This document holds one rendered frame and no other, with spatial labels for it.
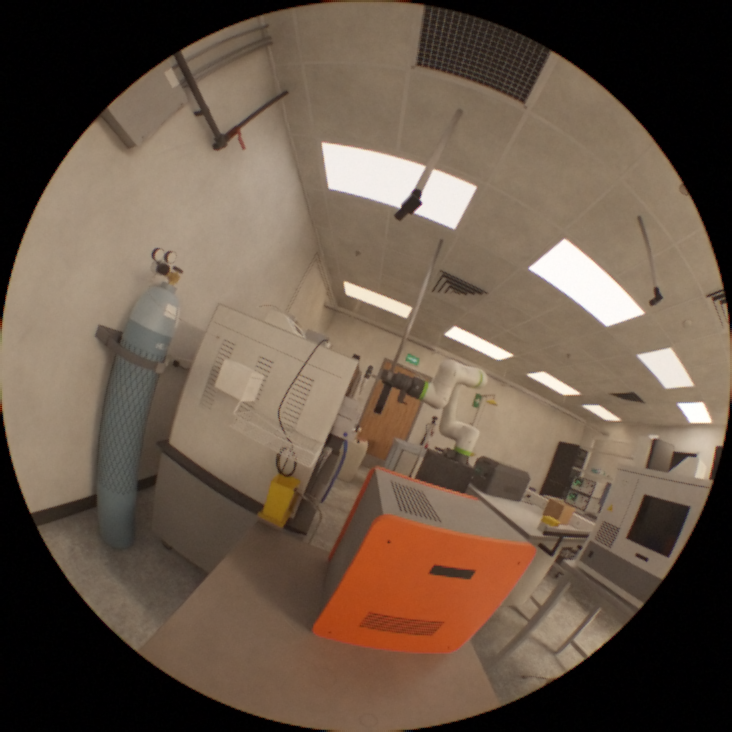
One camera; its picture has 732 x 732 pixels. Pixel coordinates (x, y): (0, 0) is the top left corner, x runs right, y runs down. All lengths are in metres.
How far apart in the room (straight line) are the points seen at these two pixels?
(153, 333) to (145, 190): 0.67
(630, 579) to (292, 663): 1.19
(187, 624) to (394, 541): 0.51
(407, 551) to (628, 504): 1.08
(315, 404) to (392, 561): 0.63
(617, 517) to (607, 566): 0.23
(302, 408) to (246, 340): 0.37
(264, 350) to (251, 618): 0.91
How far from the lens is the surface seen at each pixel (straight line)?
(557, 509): 2.38
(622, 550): 1.36
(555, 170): 1.69
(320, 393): 0.94
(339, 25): 1.66
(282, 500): 0.93
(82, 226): 1.25
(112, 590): 1.56
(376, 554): 0.53
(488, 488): 2.38
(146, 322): 1.11
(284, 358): 0.99
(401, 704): 0.74
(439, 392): 1.12
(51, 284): 1.25
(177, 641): 0.67
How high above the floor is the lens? 1.33
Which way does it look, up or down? 6 degrees up
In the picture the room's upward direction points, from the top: 23 degrees clockwise
